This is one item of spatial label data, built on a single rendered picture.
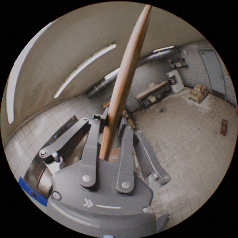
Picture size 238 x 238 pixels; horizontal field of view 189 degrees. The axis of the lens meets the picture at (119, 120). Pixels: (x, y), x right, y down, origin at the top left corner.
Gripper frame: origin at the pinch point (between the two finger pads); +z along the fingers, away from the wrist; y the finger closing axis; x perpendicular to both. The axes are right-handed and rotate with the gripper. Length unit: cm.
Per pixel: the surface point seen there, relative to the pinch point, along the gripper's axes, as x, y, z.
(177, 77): 186, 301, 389
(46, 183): -103, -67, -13
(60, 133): -88, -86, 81
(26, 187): -86, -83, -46
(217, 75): 238, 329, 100
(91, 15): 59, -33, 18
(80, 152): -120, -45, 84
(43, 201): -103, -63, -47
